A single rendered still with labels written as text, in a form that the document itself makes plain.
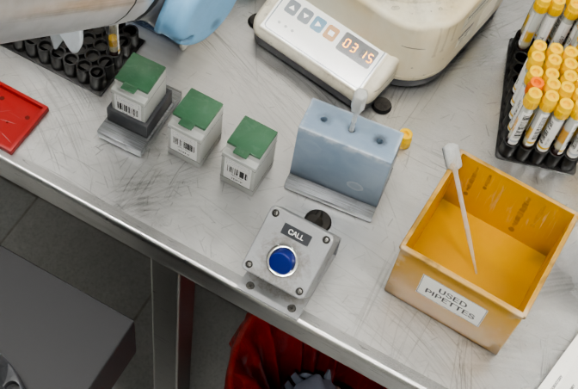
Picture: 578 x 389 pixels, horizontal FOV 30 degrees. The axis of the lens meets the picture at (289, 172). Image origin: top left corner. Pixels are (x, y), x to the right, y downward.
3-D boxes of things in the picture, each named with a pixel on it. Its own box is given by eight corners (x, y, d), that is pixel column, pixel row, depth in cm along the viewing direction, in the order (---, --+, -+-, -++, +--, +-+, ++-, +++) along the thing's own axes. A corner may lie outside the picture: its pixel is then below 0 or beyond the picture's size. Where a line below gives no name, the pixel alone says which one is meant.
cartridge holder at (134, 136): (97, 137, 117) (95, 119, 113) (139, 78, 121) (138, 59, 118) (140, 158, 116) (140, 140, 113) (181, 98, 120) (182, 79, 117)
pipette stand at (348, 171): (283, 188, 116) (292, 138, 107) (307, 138, 119) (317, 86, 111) (370, 223, 114) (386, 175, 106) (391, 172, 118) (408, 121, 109)
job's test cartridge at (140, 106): (112, 119, 116) (109, 84, 111) (134, 87, 119) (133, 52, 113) (144, 134, 116) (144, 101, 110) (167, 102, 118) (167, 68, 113)
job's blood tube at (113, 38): (106, 64, 121) (101, 6, 113) (113, 55, 122) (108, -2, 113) (116, 69, 121) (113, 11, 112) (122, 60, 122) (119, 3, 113)
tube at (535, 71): (500, 120, 122) (526, 65, 113) (514, 118, 123) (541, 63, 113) (505, 132, 122) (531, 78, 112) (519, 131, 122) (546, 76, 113)
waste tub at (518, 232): (380, 290, 110) (398, 246, 102) (439, 196, 117) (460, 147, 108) (496, 358, 108) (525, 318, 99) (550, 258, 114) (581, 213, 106)
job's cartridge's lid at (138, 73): (110, 85, 111) (110, 82, 111) (133, 53, 113) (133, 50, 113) (144, 101, 110) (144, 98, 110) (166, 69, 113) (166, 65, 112)
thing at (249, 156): (219, 180, 115) (222, 146, 110) (241, 148, 118) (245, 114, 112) (251, 197, 115) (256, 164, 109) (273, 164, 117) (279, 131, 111)
